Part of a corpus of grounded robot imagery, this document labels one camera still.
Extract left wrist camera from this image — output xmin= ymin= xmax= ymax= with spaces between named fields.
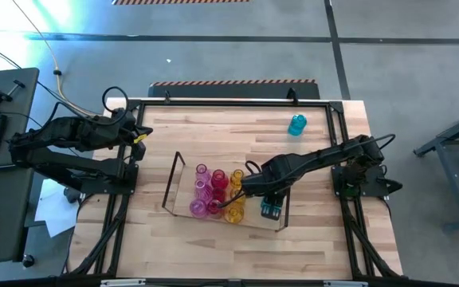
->
xmin=131 ymin=141 xmax=147 ymax=161

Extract white paper sheets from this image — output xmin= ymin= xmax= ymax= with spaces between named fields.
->
xmin=33 ymin=178 xmax=80 ymax=239

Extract black floor cable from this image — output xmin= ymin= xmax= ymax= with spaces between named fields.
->
xmin=0 ymin=49 xmax=103 ymax=120

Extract purple slender-necked glass vase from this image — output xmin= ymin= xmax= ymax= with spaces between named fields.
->
xmin=194 ymin=179 xmax=214 ymax=200

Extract yellow cable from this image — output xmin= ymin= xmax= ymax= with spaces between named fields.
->
xmin=11 ymin=0 xmax=104 ymax=119

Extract black striped-edge floor mat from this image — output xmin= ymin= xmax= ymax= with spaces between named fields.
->
xmin=148 ymin=78 xmax=321 ymax=100

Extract purple dimpled glass vase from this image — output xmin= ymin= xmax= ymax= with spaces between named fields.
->
xmin=194 ymin=163 xmax=212 ymax=184

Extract tall red ribbed glass bottle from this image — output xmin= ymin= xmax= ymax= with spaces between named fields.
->
xmin=210 ymin=169 xmax=230 ymax=191

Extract yellow textured glass vase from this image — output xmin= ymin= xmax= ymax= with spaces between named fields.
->
xmin=224 ymin=203 xmax=245 ymax=225

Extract silver bracket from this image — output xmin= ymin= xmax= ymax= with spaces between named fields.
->
xmin=323 ymin=280 xmax=369 ymax=287
xmin=100 ymin=278 xmax=147 ymax=287

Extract dark grey desk panel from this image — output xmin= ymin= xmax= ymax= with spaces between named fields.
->
xmin=0 ymin=163 xmax=36 ymax=266

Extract small cyan glass bottle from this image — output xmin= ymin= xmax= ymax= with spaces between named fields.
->
xmin=287 ymin=113 xmax=308 ymax=136

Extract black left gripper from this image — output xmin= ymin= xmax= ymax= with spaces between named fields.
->
xmin=109 ymin=108 xmax=154 ymax=144

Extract grey desk top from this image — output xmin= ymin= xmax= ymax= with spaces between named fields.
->
xmin=0 ymin=67 xmax=41 ymax=171

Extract black metal table frame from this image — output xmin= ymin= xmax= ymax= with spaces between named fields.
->
xmin=65 ymin=97 xmax=404 ymax=282

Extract tall yellow glass vase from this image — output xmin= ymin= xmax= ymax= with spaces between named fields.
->
xmin=229 ymin=168 xmax=245 ymax=189

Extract purple ribbed glass bottle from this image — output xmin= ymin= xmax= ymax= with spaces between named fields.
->
xmin=188 ymin=198 xmax=210 ymax=219

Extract red bulbous glass vase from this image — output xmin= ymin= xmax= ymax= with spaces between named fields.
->
xmin=206 ymin=199 xmax=225 ymax=218

